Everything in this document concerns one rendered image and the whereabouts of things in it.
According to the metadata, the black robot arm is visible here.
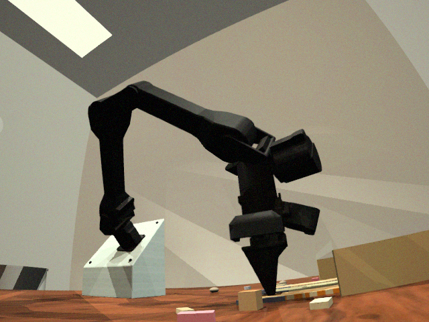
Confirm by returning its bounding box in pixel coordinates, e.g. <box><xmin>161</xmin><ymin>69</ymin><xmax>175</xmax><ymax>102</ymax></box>
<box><xmin>88</xmin><ymin>80</ymin><xmax>322</xmax><ymax>252</ymax></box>

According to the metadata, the cream rectangular block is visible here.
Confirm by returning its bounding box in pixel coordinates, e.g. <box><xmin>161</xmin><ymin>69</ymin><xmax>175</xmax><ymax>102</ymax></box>
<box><xmin>309</xmin><ymin>297</ymin><xmax>333</xmax><ymax>310</ymax></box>

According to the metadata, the olive brown cube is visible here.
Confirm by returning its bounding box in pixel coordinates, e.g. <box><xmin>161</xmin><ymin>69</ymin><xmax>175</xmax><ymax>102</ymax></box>
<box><xmin>237</xmin><ymin>290</ymin><xmax>263</xmax><ymax>311</ymax></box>

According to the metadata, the pale yellow cube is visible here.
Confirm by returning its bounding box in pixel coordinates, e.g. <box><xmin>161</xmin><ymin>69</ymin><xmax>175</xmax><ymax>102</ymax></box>
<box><xmin>176</xmin><ymin>307</ymin><xmax>194</xmax><ymax>314</ymax></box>

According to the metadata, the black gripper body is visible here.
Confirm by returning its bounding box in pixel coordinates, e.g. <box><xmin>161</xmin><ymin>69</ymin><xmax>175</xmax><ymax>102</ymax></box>
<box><xmin>229</xmin><ymin>184</ymin><xmax>288</xmax><ymax>247</ymax></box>

